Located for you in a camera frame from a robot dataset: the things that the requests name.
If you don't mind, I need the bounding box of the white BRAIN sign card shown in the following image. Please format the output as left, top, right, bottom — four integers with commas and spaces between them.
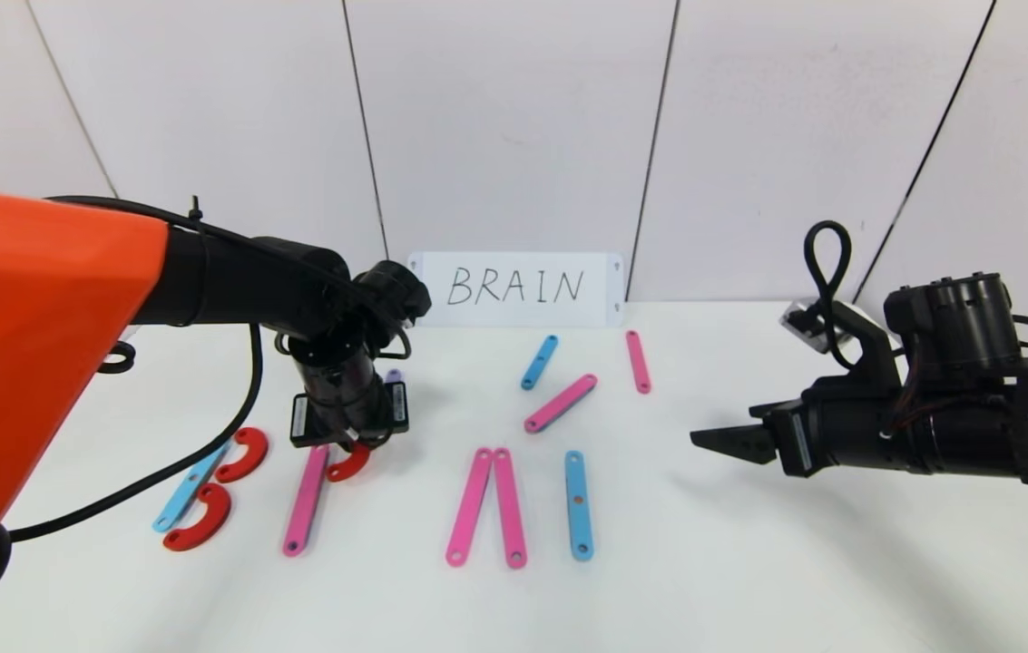
406, 252, 626, 328

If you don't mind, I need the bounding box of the long blue bar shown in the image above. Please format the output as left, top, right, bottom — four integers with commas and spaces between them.
152, 440, 234, 533

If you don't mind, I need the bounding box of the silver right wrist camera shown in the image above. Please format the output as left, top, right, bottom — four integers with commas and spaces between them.
779, 299, 841, 355

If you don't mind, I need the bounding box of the pink bar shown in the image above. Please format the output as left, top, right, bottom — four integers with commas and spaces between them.
492, 448, 529, 570
282, 444, 331, 557
524, 373, 599, 434
445, 447, 494, 569
625, 330, 652, 395

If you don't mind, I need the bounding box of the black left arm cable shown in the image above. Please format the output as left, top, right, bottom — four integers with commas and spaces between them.
10, 322, 265, 543

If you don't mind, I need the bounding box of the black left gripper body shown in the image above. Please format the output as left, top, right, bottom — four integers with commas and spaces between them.
289, 356, 410, 449

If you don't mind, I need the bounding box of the red C-shaped piece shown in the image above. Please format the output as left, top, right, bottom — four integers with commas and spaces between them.
162, 482, 233, 552
215, 427, 269, 483
326, 442, 373, 483

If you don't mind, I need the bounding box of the short blue bar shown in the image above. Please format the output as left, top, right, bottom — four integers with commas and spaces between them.
520, 335, 561, 392

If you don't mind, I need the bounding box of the blue bar with orange hole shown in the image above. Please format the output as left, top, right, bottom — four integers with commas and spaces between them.
564, 450, 595, 561

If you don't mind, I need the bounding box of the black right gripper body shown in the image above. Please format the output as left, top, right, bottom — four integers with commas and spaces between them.
763, 389, 930, 478

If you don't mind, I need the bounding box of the black looped camera cable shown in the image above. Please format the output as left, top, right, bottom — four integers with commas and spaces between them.
804, 220, 853, 368

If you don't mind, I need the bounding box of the black right camera bracket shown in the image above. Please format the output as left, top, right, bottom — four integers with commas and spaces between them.
799, 304, 905, 395

